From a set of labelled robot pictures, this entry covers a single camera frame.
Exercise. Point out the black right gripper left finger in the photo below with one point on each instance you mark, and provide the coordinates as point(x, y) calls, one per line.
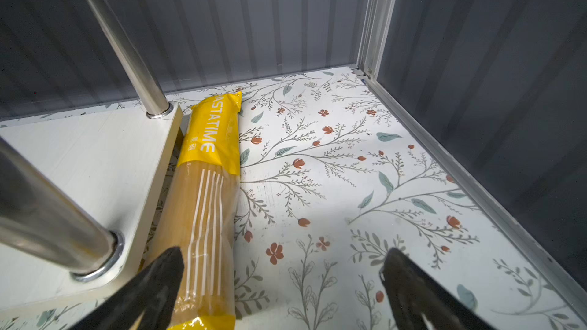
point(146, 301)

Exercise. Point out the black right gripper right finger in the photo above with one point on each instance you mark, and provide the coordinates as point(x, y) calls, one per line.
point(418, 302)

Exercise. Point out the white two-tier shelf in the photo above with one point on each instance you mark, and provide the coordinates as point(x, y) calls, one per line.
point(78, 194)

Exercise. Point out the yellow Pastatime spaghetti bag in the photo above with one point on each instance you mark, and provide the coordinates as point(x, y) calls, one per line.
point(198, 215)

